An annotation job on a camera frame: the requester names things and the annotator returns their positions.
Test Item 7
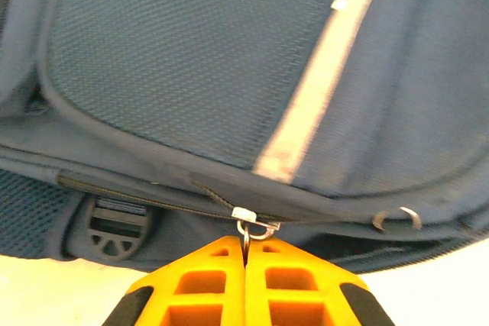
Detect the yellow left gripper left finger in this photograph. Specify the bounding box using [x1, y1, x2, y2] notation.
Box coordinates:
[102, 236, 245, 326]

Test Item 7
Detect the navy blue student backpack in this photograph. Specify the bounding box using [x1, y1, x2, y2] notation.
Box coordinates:
[0, 0, 489, 276]

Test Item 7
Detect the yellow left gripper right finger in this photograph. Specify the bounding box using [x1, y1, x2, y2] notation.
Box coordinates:
[244, 237, 397, 326]

